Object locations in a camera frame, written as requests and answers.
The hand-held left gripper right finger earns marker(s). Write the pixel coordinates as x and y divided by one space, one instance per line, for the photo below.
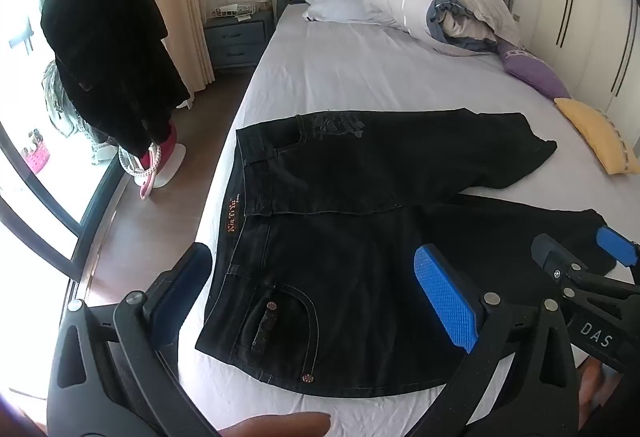
445 302

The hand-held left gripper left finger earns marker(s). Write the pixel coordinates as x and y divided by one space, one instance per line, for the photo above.
182 284

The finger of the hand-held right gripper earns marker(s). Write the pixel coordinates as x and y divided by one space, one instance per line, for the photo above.
617 244
552 253

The black denim pants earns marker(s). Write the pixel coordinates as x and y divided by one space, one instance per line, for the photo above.
350 267

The person's right hand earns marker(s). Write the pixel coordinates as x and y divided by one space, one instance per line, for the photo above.
595 392

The person's left hand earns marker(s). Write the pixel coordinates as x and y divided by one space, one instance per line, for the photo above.
280 426

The yellow cushion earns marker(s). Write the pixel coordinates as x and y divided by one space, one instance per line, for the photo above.
595 132

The pink white garment steamer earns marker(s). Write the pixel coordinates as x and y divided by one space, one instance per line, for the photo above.
167 157

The purple cushion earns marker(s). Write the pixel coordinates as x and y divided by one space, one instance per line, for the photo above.
535 72

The pink basket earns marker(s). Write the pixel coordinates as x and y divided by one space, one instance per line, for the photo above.
39 158

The white wardrobe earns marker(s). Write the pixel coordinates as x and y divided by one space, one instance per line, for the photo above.
590 17

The bed with white sheet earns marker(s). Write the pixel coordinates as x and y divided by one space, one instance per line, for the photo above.
360 77

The black fluffy hanging garment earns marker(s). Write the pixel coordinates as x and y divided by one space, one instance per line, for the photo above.
110 52

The grey nightstand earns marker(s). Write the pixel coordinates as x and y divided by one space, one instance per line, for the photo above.
235 39

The black framed balcony door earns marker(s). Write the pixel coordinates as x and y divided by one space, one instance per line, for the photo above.
30 82

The white pillow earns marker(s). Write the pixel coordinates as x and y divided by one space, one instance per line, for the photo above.
335 7

